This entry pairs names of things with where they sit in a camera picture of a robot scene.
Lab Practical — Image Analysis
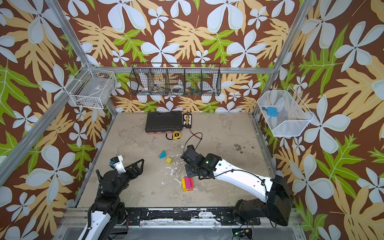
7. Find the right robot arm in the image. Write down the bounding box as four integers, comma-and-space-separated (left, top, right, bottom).
181, 145, 294, 227

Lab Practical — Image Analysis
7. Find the tape roll in basket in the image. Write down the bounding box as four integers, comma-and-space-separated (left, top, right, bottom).
171, 85, 184, 93

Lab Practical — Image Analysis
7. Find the black wire basket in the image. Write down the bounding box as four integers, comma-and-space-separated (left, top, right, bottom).
128, 63, 222, 96

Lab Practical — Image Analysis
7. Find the blue object in basket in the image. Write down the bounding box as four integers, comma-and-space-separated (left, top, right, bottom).
267, 107, 279, 117

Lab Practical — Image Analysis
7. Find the yellow tape measure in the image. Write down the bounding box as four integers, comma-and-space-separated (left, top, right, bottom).
173, 132, 181, 140

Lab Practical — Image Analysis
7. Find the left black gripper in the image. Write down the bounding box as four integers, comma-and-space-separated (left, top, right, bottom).
114, 158, 144, 197

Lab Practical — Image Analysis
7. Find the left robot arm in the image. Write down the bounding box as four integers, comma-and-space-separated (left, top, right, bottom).
79, 156, 145, 240

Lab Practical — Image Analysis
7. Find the teal triangle block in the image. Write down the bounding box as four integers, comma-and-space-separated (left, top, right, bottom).
159, 151, 166, 159

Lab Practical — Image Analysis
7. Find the yellow arch block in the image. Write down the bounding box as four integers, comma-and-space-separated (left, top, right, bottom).
182, 178, 187, 192

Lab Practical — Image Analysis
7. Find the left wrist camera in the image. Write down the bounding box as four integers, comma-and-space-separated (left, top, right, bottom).
109, 155, 126, 174

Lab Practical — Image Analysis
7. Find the white mesh basket right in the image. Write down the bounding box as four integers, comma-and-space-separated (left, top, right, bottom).
258, 90, 315, 138

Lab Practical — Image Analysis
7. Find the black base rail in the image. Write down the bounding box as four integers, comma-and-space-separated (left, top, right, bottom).
119, 206, 241, 226

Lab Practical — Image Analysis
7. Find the white wire basket left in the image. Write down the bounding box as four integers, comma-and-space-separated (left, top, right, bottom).
65, 64, 117, 109

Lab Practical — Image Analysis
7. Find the magenta block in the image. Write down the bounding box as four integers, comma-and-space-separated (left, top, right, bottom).
184, 177, 194, 188

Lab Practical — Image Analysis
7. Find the black tool case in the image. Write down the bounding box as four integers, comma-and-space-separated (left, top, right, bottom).
145, 111, 183, 134

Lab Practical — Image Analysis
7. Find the black battery holder box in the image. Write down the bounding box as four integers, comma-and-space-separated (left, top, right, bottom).
183, 113, 192, 129

